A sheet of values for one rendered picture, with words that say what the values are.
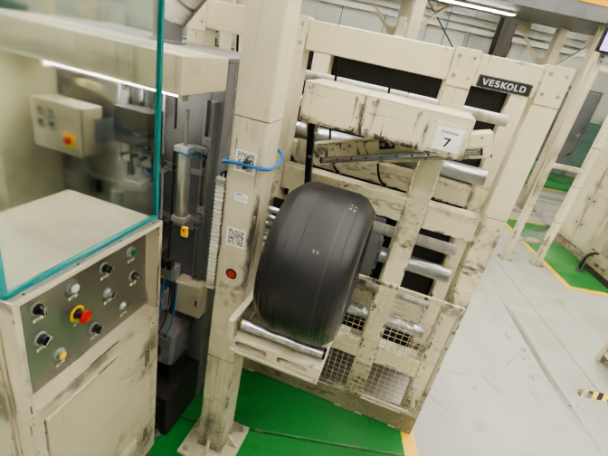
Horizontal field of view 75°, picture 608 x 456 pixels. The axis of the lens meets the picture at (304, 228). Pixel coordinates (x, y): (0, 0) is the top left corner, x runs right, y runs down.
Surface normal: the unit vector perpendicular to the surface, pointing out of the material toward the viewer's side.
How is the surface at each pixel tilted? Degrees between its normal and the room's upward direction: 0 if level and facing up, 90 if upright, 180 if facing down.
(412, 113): 90
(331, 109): 90
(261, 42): 90
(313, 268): 64
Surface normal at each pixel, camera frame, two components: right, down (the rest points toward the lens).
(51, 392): 0.18, -0.88
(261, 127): -0.30, 0.36
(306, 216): -0.01, -0.54
